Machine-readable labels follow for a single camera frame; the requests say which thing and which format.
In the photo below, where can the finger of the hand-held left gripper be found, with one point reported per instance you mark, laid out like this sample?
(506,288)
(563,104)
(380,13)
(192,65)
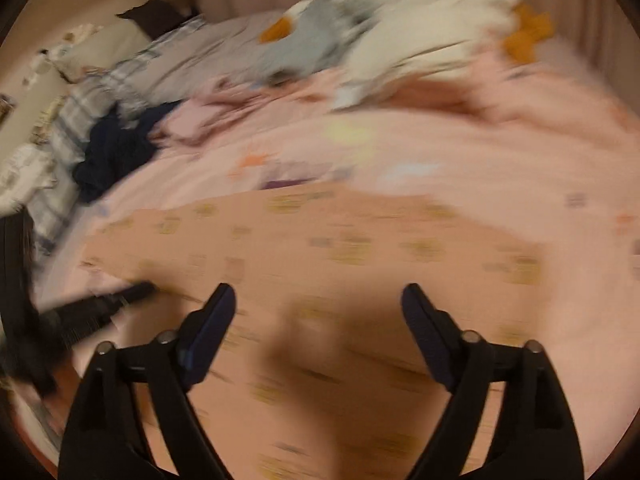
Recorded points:
(120,299)

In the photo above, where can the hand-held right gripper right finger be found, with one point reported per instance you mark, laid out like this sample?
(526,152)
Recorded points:
(430,342)

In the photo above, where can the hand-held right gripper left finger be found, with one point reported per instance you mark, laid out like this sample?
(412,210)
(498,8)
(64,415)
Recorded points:
(210,332)

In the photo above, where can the peach cartoon print garment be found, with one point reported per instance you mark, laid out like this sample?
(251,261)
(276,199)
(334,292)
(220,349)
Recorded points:
(320,270)

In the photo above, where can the pink folded clothes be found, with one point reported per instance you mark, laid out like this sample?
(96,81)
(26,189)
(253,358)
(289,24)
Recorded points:
(200,115)

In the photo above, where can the pile of folded clothes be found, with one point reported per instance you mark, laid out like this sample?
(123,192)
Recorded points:
(425,25)

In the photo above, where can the white lace cloth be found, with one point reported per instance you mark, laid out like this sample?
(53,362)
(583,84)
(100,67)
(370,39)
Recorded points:
(22,180)

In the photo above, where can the navy cloth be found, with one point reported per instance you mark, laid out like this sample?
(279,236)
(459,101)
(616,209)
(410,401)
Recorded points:
(115,150)

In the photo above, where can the pink printed blanket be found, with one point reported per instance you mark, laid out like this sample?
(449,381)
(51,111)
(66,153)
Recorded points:
(500,160)

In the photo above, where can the plaid bedding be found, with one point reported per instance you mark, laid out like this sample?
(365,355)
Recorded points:
(85,105)

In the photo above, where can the beige pillow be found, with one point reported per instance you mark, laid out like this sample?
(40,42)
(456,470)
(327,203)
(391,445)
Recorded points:
(105,45)

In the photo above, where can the dark brown pillow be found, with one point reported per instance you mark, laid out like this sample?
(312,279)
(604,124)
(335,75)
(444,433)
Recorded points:
(160,17)

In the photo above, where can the grey cloth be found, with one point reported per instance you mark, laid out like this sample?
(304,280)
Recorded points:
(310,45)

